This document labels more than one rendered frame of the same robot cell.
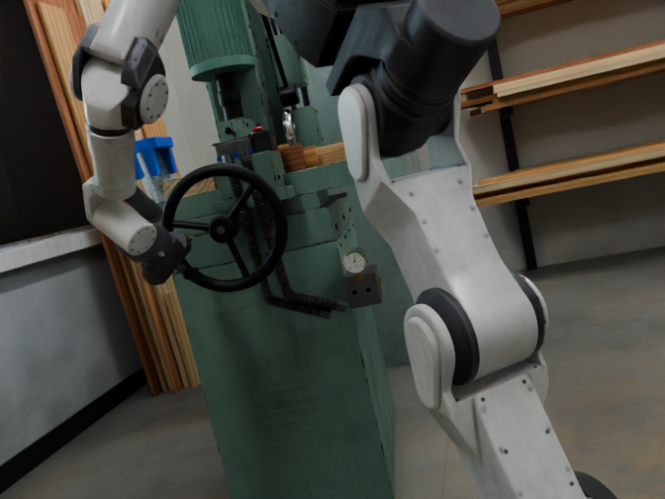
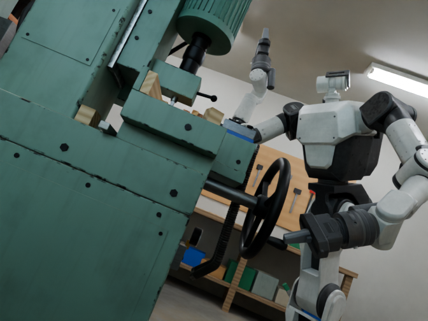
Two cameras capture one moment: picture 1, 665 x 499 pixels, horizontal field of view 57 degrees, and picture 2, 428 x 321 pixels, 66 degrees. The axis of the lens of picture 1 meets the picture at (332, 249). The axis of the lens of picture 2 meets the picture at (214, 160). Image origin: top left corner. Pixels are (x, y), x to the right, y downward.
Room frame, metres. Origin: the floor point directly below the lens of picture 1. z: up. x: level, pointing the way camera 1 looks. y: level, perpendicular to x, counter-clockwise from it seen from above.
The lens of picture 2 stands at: (1.66, 1.08, 0.70)
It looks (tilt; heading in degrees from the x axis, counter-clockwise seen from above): 11 degrees up; 261
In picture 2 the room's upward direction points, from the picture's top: 23 degrees clockwise
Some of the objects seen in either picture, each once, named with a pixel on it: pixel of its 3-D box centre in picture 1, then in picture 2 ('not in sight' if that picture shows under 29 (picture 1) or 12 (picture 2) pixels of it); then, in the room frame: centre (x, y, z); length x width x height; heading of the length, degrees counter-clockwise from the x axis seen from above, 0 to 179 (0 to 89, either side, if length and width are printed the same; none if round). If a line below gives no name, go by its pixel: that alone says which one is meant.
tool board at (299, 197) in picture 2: not in sight; (269, 183); (0.29, -2.86, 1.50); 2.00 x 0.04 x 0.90; 165
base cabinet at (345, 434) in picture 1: (300, 353); (22, 309); (1.82, 0.17, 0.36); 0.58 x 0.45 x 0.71; 172
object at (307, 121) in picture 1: (305, 129); (127, 86); (1.86, 0.00, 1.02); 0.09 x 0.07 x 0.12; 82
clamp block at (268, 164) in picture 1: (251, 174); (225, 155); (1.50, 0.15, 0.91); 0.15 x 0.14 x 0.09; 82
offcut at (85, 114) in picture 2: not in sight; (87, 118); (1.84, 0.33, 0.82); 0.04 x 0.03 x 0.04; 82
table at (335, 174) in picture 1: (263, 190); (192, 157); (1.58, 0.14, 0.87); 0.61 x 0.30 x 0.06; 82
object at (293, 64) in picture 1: (289, 61); not in sight; (1.89, 0.00, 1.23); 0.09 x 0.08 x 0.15; 172
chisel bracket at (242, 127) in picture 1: (241, 136); (172, 86); (1.72, 0.18, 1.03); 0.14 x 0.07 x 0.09; 172
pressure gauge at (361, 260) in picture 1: (355, 263); (193, 238); (1.45, -0.05, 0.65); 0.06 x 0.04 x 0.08; 82
